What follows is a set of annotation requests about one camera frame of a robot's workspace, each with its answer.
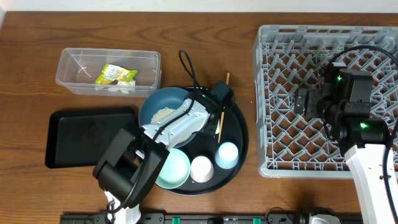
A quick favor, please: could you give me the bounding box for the blue plate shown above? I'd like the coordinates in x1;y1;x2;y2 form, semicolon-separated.
139;87;208;151

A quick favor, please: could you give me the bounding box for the light blue cup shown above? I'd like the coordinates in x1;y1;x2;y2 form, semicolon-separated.
215;142;239;169

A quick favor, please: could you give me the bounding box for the white rice pile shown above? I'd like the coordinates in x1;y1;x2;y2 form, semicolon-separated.
150;107;175;124

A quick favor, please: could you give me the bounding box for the yellow green snack wrapper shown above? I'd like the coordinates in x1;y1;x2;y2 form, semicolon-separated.
95;63;138;85

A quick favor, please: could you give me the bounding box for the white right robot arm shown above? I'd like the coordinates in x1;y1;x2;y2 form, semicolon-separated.
294;63;397;223

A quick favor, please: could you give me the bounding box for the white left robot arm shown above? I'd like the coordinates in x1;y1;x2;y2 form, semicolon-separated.
93;82;234;223

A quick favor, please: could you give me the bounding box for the grey plastic dishwasher rack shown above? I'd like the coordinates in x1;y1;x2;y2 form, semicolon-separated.
252;25;397;179

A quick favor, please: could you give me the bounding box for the clear plastic waste bin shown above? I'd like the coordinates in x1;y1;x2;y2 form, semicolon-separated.
55;48;162;98

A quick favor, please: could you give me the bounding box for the wooden chopstick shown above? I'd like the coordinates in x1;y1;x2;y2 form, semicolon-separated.
218;72;230;143

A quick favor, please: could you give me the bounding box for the round black serving tray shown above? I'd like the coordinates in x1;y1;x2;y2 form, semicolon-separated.
170;105;249;196

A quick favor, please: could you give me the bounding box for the white plastic spoon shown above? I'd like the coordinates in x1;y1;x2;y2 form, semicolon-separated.
215;122;220;134

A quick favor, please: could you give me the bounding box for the pale pink cup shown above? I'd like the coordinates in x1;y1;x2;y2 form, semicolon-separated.
190;156;214;183

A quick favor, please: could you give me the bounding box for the mint green bowl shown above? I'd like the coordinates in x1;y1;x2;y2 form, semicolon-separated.
155;148;190;189

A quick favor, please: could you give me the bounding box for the crumpled white tissue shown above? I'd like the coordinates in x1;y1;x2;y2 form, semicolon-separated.
108;80;136;94

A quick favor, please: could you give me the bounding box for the rectangular black tray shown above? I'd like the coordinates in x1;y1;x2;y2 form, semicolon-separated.
45;107;135;169

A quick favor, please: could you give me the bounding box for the black rail with green clips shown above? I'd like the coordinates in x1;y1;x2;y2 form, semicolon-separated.
59;212;363;224

